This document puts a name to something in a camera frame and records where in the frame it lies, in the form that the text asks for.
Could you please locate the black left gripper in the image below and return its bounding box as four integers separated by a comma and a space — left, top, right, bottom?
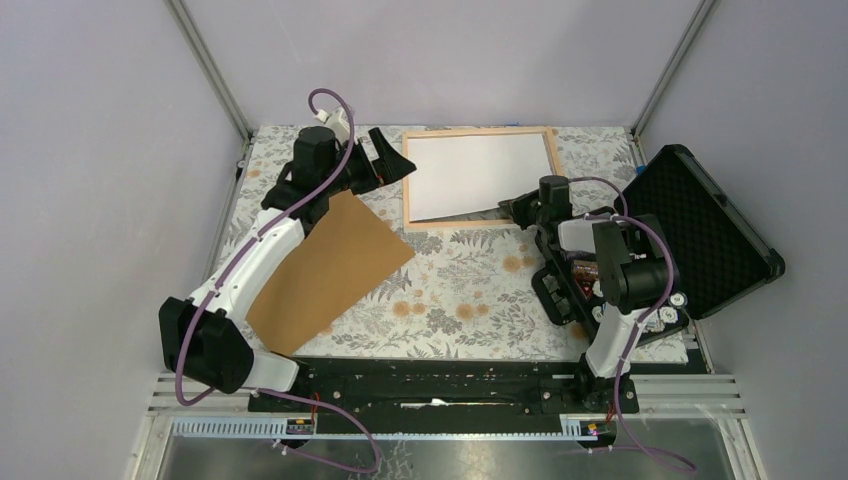
321, 127, 415, 197

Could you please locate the printed photo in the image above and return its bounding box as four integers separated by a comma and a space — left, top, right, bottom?
405, 133, 559, 224

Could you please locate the light wooden picture frame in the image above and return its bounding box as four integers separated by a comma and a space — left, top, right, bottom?
400, 127, 570, 233

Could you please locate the brown cardboard backing board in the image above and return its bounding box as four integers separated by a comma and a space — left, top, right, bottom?
247, 192, 415, 355

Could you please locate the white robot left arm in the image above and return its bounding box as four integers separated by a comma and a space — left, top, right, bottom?
158, 108, 417, 411

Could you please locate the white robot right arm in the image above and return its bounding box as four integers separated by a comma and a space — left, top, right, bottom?
498, 175, 678, 412

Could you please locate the floral patterned table mat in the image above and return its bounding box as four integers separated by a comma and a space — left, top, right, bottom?
215, 125, 636, 362

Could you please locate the black poker chip case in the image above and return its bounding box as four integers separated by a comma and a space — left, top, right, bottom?
531, 144, 786, 354

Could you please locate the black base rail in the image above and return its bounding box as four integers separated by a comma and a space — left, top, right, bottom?
248, 357, 641, 435

